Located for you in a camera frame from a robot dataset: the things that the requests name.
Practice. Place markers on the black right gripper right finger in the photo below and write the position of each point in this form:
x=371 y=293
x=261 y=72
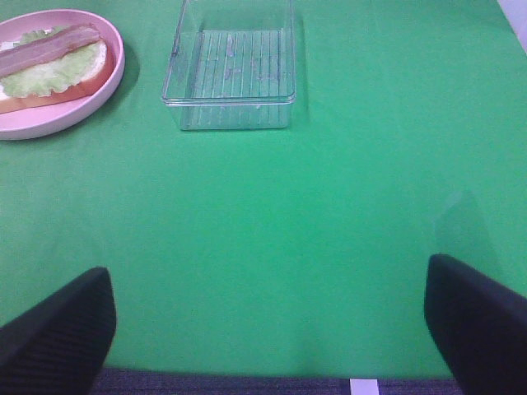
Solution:
x=478 y=326

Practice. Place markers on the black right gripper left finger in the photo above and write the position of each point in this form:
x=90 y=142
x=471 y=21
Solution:
x=59 y=346

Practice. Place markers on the white bread slice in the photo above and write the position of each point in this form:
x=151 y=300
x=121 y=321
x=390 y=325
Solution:
x=77 y=74

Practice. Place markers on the green lettuce leaf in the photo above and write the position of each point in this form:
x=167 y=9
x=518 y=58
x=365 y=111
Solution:
x=47 y=64

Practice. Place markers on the bacon strip from tray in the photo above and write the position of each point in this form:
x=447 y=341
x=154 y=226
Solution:
x=47 y=49

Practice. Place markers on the green tablecloth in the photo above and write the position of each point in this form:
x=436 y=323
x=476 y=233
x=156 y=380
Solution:
x=294 y=251

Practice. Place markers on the pink round plate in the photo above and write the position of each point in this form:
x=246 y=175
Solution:
x=45 y=120

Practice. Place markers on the clear right plastic tray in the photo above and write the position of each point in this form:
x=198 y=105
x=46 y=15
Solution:
x=232 y=66

